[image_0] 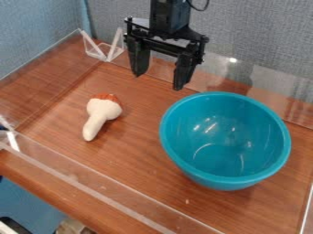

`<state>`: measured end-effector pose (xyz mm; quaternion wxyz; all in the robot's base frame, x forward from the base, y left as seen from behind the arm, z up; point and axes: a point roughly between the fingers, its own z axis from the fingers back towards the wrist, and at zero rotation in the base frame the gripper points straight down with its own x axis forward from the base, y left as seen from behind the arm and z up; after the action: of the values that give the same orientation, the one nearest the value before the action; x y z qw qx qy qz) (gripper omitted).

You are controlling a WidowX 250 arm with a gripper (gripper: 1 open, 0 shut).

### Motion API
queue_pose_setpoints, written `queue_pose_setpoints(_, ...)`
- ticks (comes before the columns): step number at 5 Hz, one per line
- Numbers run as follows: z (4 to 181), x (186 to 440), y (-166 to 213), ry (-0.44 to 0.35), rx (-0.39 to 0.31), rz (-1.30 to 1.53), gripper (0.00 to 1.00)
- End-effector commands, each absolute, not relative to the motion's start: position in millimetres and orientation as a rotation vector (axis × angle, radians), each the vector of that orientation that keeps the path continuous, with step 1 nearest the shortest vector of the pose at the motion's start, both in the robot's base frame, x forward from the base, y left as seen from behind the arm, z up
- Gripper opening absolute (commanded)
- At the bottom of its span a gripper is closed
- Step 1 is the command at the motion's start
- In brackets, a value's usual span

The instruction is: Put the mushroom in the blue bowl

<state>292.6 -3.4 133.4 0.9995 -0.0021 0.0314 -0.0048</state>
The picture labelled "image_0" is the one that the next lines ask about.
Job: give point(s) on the clear acrylic front barrier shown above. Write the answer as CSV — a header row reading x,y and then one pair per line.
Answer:
x,y
86,180

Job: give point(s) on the blue plastic bowl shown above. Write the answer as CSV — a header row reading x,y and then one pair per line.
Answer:
x,y
225,139

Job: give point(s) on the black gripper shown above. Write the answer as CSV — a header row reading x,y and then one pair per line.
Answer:
x,y
165,33

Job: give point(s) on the clear acrylic barrier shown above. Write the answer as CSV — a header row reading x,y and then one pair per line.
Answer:
x,y
282,91
86,180

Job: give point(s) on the clear acrylic back barrier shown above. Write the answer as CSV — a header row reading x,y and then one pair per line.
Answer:
x,y
282,91

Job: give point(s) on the white mushroom with red cap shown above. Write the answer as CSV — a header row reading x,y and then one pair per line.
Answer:
x,y
103,108

